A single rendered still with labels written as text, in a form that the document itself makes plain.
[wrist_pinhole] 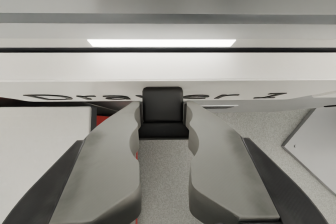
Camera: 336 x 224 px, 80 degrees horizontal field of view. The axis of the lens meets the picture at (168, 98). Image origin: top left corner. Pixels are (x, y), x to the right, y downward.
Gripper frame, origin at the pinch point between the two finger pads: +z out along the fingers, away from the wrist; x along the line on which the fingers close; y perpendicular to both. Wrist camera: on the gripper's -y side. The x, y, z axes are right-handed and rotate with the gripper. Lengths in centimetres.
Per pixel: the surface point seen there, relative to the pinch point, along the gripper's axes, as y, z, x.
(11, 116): 8.9, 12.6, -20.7
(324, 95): 3.0, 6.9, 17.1
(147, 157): 68, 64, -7
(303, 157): 67, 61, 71
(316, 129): 55, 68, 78
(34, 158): 13.6, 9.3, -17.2
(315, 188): 82, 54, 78
